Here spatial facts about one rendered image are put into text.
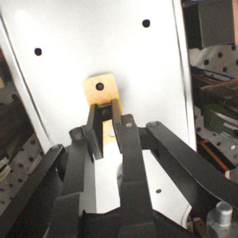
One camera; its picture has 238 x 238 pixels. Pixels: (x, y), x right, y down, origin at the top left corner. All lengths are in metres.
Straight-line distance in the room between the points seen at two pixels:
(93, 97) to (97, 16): 0.09
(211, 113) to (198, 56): 0.33
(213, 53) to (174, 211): 0.45
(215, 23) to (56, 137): 0.27
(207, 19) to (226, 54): 0.37
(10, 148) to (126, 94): 0.16
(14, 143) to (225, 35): 0.32
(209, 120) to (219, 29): 0.13
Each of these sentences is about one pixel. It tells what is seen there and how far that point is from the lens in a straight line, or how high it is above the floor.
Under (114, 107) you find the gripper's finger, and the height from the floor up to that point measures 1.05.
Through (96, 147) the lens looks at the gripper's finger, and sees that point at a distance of 0.15.
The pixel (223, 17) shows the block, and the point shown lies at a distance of 0.29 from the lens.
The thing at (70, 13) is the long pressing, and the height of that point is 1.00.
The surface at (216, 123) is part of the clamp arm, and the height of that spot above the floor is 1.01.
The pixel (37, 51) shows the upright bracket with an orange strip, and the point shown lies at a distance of 0.51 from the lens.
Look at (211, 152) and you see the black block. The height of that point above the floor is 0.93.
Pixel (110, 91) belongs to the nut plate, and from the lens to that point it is 0.21.
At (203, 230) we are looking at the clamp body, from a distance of 0.54.
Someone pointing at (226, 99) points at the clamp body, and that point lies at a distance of 0.29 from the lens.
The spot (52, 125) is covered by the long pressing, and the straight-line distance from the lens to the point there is 0.25.
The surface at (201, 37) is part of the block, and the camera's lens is 0.28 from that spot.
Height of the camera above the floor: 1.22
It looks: 67 degrees down
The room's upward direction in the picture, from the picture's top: 168 degrees clockwise
